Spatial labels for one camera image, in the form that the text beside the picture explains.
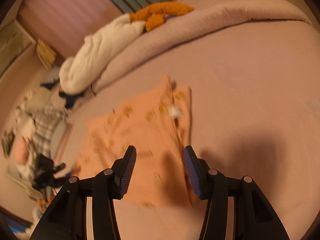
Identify mauve folded duvet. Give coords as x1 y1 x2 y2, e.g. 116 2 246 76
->
92 0 312 94

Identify wall shelf unit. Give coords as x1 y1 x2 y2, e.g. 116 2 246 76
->
1 20 36 76

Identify peach printed baby garment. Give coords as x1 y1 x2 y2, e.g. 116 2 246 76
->
74 76 196 207

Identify dark navy garment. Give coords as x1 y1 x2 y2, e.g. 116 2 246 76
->
59 90 85 109

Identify stack of yellow books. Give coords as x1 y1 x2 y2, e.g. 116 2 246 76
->
36 39 56 69

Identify pink window curtain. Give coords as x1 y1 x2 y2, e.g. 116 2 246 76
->
17 0 122 57

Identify orange plush goose feet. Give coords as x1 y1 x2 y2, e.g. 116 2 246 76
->
129 2 195 32

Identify pink small garment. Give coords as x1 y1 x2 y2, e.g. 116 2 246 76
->
13 136 29 165

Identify plaid grey cloth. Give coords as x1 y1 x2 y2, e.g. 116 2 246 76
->
31 107 68 159

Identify black camera on tripod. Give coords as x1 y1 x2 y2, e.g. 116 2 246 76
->
31 154 69 200

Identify white plush goose body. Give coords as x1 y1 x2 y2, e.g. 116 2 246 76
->
59 14 145 95

